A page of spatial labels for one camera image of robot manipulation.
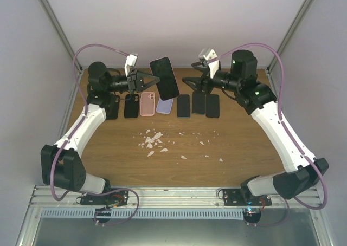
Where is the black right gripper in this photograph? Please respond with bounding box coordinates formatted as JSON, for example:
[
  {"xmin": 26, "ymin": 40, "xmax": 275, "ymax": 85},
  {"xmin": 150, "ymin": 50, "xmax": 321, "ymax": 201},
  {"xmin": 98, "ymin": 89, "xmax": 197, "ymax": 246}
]
[{"xmin": 182, "ymin": 62, "xmax": 241, "ymax": 95}]

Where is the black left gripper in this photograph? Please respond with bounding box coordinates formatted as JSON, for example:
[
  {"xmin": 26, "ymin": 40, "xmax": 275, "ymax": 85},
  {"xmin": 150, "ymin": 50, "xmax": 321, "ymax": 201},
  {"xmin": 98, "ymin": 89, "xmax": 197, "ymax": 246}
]
[{"xmin": 107, "ymin": 69, "xmax": 160, "ymax": 95}]

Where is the pink phone case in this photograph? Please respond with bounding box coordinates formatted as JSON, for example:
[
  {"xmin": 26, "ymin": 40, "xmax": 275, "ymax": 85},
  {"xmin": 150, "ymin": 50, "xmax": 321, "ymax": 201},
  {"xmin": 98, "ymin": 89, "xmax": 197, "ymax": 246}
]
[{"xmin": 139, "ymin": 92, "xmax": 155, "ymax": 116}]

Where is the black phone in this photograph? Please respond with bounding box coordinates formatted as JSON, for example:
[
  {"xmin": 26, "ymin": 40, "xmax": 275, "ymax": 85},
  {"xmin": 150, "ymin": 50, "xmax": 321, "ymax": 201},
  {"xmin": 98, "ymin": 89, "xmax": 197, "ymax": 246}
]
[
  {"xmin": 149, "ymin": 57, "xmax": 180, "ymax": 101},
  {"xmin": 205, "ymin": 94, "xmax": 220, "ymax": 118}
]

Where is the black phone case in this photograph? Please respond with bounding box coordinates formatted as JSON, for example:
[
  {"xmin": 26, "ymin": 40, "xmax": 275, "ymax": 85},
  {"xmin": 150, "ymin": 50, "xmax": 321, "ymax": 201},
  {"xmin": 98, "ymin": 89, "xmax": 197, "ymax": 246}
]
[
  {"xmin": 124, "ymin": 94, "xmax": 139, "ymax": 119},
  {"xmin": 105, "ymin": 94, "xmax": 120, "ymax": 120}
]

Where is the lavender phone case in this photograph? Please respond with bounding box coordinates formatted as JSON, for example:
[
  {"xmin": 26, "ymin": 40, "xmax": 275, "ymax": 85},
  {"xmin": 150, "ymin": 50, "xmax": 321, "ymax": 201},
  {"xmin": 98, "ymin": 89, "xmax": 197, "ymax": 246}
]
[{"xmin": 156, "ymin": 98, "xmax": 174, "ymax": 115}]

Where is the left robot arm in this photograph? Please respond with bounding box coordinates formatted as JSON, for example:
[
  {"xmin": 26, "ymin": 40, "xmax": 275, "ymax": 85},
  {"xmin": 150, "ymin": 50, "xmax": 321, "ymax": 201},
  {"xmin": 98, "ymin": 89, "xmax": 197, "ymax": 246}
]
[{"xmin": 41, "ymin": 62, "xmax": 159, "ymax": 205}]

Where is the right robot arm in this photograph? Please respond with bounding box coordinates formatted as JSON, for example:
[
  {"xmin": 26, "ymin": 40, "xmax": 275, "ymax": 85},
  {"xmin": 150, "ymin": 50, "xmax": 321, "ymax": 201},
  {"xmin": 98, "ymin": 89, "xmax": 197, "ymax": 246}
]
[{"xmin": 182, "ymin": 48, "xmax": 329, "ymax": 205}]

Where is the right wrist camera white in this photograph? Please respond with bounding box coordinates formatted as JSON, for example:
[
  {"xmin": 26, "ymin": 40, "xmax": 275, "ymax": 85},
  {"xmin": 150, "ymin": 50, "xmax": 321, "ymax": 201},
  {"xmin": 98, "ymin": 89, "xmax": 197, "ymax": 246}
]
[{"xmin": 198, "ymin": 48, "xmax": 220, "ymax": 79}]

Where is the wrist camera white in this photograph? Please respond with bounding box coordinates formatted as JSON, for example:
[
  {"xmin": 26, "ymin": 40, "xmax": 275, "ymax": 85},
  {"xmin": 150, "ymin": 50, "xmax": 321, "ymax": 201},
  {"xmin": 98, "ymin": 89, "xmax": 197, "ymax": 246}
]
[
  {"xmin": 198, "ymin": 48, "xmax": 220, "ymax": 79},
  {"xmin": 124, "ymin": 54, "xmax": 138, "ymax": 76}
]

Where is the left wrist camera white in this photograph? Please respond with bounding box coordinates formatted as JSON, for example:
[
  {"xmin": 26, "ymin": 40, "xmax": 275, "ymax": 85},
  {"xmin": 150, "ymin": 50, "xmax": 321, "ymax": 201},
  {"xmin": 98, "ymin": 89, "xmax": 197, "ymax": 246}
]
[{"xmin": 124, "ymin": 54, "xmax": 138, "ymax": 76}]

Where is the aluminium rail frame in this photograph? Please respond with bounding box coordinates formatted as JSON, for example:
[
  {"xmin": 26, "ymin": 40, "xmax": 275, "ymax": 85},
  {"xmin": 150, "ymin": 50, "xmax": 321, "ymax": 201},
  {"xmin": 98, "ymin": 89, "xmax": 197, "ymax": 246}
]
[{"xmin": 16, "ymin": 186, "xmax": 335, "ymax": 245}]

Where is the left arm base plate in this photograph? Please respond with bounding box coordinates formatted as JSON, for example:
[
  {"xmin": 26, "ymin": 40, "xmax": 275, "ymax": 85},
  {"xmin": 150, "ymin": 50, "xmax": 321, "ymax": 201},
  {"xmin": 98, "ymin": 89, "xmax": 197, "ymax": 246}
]
[{"xmin": 76, "ymin": 190, "xmax": 129, "ymax": 225}]

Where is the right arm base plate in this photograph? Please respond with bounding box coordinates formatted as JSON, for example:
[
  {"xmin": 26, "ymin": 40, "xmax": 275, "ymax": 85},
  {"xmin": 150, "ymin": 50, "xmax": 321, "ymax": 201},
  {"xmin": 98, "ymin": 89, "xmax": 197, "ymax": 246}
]
[{"xmin": 216, "ymin": 186, "xmax": 273, "ymax": 226}]

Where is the grey slotted cable duct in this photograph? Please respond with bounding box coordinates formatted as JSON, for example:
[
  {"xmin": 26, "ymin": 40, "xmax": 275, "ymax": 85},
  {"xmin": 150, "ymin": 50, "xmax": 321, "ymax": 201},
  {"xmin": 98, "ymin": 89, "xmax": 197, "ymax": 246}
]
[{"xmin": 41, "ymin": 208, "xmax": 243, "ymax": 220}]

